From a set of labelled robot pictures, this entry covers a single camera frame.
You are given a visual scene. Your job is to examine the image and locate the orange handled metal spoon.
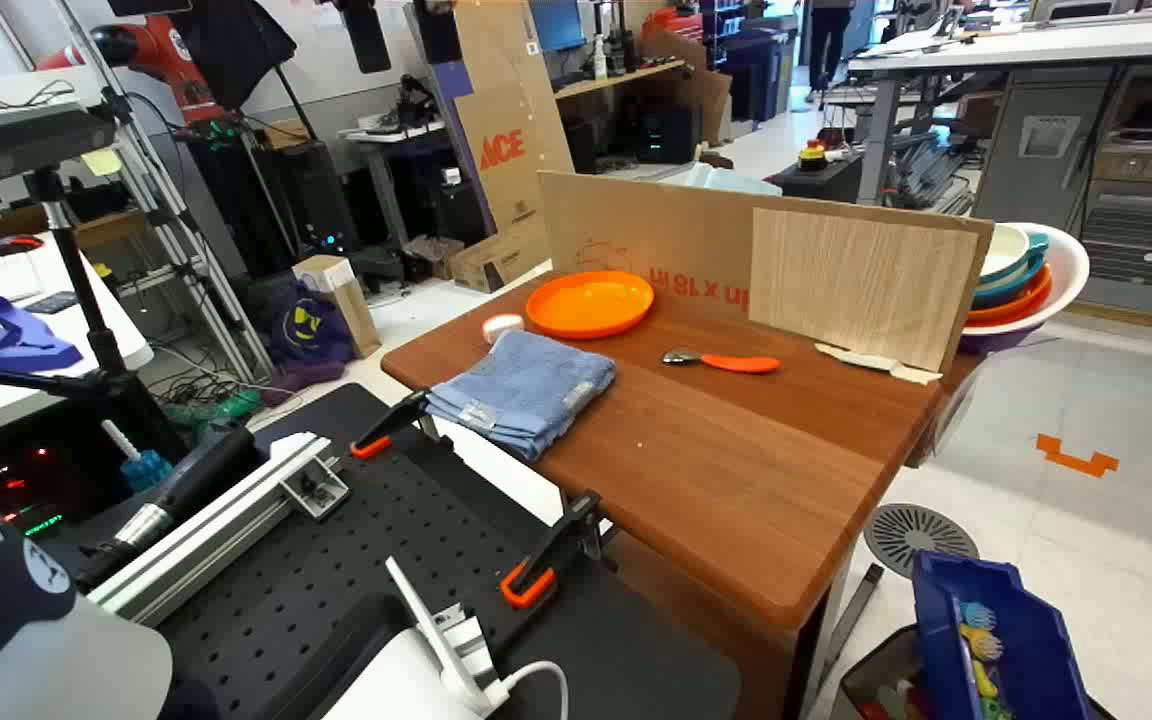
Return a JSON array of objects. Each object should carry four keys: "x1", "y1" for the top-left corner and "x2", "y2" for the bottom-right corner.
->
[{"x1": 661, "y1": 347, "x2": 782, "y2": 380}]

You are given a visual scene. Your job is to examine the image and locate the orange plastic plate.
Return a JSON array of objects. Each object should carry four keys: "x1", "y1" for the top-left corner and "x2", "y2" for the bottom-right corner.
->
[{"x1": 521, "y1": 269, "x2": 661, "y2": 345}]

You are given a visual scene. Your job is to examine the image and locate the blue folded towel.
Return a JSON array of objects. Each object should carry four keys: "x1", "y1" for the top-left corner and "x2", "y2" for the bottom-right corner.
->
[{"x1": 425, "y1": 323, "x2": 620, "y2": 464}]

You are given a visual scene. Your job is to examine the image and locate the black orange bar clamp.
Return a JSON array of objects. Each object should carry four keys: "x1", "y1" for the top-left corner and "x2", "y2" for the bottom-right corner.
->
[
  {"x1": 494, "y1": 488, "x2": 614, "y2": 618},
  {"x1": 347, "y1": 387, "x2": 456, "y2": 464}
]

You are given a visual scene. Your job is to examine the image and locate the tall ACE cardboard box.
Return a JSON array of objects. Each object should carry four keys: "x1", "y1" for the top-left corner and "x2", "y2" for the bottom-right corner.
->
[{"x1": 449, "y1": 0, "x2": 578, "y2": 295}]

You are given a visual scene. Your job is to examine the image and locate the small tan paper bag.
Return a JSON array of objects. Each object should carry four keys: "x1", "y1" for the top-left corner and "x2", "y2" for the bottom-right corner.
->
[{"x1": 286, "y1": 252, "x2": 385, "y2": 360}]

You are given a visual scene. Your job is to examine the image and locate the white strip pieces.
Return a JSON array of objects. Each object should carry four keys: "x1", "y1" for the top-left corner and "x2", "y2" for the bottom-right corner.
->
[{"x1": 813, "y1": 340, "x2": 948, "y2": 394}]

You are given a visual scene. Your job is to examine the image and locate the light wood panel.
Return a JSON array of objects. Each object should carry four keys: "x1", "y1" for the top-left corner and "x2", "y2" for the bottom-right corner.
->
[{"x1": 743, "y1": 203, "x2": 997, "y2": 375}]

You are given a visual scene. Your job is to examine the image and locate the black perforated base board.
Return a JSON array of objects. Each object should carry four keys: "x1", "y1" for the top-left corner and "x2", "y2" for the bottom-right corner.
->
[{"x1": 153, "y1": 380, "x2": 749, "y2": 720}]

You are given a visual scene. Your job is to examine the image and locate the round grey floor grille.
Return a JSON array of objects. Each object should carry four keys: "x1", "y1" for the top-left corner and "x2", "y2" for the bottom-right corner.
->
[{"x1": 860, "y1": 499, "x2": 983, "y2": 579}]

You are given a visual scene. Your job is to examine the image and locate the metal shelf ladder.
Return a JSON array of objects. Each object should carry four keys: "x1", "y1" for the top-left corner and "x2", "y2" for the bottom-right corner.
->
[{"x1": 59, "y1": 0, "x2": 277, "y2": 394}]

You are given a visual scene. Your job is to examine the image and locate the cream bowl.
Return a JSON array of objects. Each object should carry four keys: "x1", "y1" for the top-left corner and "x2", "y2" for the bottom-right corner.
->
[{"x1": 976, "y1": 224, "x2": 1031, "y2": 289}]

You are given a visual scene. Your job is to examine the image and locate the black floor container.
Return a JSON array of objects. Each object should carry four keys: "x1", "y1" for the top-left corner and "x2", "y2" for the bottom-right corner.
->
[{"x1": 836, "y1": 620, "x2": 957, "y2": 720}]

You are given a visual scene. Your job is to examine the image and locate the orange bowl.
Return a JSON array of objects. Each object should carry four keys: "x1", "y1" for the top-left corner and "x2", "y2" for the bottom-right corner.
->
[{"x1": 964, "y1": 264, "x2": 1054, "y2": 331}]

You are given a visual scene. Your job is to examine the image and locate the teal bowl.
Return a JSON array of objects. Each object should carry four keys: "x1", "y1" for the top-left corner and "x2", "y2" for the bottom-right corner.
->
[{"x1": 970, "y1": 229, "x2": 1051, "y2": 314}]

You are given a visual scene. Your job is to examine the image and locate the stacked colourful bowls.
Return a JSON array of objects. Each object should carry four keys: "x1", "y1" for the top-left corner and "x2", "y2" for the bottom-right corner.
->
[{"x1": 957, "y1": 220, "x2": 1097, "y2": 360}]

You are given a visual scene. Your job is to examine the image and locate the blue plastic bin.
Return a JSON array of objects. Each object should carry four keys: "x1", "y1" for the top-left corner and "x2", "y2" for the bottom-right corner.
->
[{"x1": 909, "y1": 549, "x2": 1097, "y2": 720}]

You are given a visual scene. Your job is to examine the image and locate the grey cabinet desk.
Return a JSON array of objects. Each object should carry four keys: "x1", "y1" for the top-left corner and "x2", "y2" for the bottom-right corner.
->
[{"x1": 851, "y1": 10, "x2": 1152, "y2": 329}]

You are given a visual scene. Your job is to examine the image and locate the black control box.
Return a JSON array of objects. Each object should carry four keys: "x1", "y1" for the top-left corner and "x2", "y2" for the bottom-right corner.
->
[{"x1": 0, "y1": 371, "x2": 190, "y2": 541}]

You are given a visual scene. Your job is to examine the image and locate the white side table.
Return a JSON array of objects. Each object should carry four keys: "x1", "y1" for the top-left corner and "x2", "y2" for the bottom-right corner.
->
[{"x1": 0, "y1": 238, "x2": 155, "y2": 451}]

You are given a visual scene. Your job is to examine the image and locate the purple blue cloth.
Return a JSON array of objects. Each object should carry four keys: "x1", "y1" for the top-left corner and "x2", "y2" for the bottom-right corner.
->
[{"x1": 0, "y1": 286, "x2": 84, "y2": 380}]

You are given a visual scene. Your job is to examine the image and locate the cardboard back wall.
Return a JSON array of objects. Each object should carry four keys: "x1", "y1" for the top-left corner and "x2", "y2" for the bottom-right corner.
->
[{"x1": 531, "y1": 167, "x2": 997, "y2": 323}]

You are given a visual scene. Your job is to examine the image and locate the white plug with cable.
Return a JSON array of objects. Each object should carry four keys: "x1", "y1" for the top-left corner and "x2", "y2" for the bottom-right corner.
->
[{"x1": 381, "y1": 557, "x2": 570, "y2": 720}]

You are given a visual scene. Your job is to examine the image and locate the aluminium rail with bracket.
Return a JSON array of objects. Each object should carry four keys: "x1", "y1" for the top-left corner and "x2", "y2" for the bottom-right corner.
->
[{"x1": 84, "y1": 434, "x2": 357, "y2": 628}]

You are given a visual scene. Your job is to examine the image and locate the black handled tool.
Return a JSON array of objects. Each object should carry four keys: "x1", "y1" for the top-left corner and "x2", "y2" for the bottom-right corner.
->
[{"x1": 107, "y1": 421, "x2": 268, "y2": 552}]

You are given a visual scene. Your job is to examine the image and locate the black camera tripod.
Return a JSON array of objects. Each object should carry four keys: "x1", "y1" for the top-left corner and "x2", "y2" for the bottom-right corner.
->
[{"x1": 0, "y1": 96, "x2": 153, "y2": 403}]

